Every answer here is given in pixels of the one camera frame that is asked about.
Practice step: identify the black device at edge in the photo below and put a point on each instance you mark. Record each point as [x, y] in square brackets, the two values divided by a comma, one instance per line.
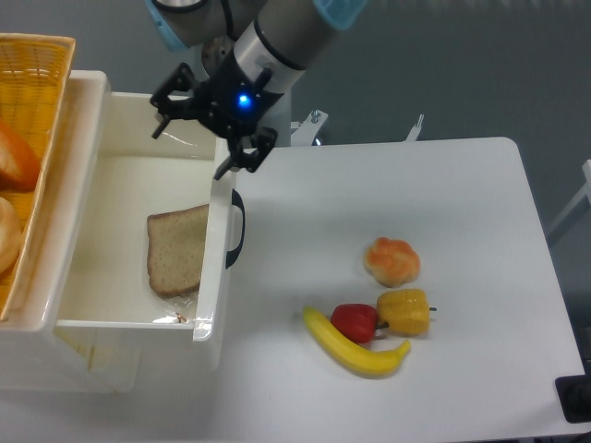
[574, 396]

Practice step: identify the red bell pepper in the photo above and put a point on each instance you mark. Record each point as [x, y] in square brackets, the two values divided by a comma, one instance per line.
[357, 322]

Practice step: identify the orange bread in basket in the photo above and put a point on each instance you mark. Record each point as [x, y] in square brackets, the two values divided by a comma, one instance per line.
[20, 166]

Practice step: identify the brown toast slice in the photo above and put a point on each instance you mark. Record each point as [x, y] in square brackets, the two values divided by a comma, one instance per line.
[176, 248]

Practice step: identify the orange bread roll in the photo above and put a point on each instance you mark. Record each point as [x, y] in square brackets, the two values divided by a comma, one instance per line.
[392, 262]

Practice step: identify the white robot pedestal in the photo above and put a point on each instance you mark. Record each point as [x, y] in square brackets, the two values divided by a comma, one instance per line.
[207, 58]

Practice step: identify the pale bun in basket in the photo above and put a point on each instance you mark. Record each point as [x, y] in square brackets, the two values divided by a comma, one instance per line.
[10, 235]

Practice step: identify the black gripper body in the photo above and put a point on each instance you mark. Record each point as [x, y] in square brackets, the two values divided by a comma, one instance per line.
[239, 93]

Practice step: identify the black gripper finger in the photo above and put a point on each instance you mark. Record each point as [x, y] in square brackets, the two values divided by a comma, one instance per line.
[174, 99]
[239, 158]

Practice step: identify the yellow woven basket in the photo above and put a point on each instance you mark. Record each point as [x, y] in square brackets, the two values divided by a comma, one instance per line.
[35, 69]

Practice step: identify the white frame at right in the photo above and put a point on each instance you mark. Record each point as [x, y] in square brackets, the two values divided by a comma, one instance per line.
[572, 212]

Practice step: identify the white open drawer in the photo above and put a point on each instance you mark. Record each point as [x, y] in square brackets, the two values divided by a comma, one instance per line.
[135, 176]

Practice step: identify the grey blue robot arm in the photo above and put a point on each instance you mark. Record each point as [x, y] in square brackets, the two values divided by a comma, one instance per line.
[274, 43]

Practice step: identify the black drawer handle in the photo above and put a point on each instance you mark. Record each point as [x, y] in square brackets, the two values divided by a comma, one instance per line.
[238, 229]

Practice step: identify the yellow banana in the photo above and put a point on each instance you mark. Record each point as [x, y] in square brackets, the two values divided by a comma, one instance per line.
[350, 355]

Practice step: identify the white drawer cabinet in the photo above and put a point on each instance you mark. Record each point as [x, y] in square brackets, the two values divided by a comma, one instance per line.
[36, 352]

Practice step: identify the yellow bell pepper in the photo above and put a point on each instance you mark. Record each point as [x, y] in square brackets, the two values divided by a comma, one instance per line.
[405, 312]

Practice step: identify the white mounting bracket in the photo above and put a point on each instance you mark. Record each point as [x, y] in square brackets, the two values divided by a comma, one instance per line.
[308, 131]

